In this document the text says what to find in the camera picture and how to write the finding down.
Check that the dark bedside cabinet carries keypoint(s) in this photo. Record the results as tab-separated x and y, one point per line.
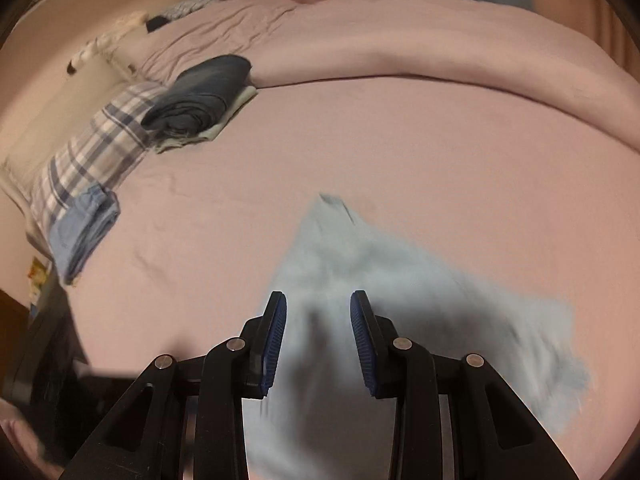
48	351

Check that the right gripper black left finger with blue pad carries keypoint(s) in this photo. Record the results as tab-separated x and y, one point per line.
141	436

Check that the pink bed sheet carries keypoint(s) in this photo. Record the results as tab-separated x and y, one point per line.
494	185

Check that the plaid pillow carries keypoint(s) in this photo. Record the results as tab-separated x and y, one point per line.
105	151

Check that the light blue strawberry jeans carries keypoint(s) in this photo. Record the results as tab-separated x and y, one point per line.
319	421

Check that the pink duvet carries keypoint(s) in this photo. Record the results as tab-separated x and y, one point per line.
490	45

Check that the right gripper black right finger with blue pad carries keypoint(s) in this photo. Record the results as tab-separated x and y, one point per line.
494	435

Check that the folded dark denim jeans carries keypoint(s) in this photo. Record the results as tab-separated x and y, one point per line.
199	97

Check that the folded blue shorts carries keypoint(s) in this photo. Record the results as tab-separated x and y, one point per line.
76	235

